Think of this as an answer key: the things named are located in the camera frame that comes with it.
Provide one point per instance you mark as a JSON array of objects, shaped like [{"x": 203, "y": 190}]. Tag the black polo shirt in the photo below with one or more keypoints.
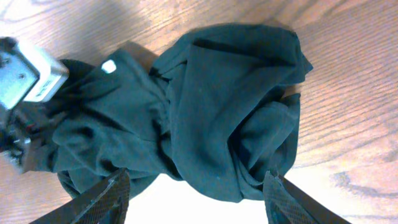
[{"x": 212, "y": 111}]

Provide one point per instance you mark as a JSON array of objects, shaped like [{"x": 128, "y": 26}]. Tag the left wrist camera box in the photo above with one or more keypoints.
[{"x": 28, "y": 73}]

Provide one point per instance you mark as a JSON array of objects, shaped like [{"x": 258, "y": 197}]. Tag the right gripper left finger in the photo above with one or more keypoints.
[{"x": 105, "y": 203}]

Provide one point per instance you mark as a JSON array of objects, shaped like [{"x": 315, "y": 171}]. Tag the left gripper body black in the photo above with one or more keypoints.
[{"x": 25, "y": 130}]

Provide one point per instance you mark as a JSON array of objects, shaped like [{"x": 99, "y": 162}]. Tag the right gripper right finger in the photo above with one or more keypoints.
[{"x": 287, "y": 204}]

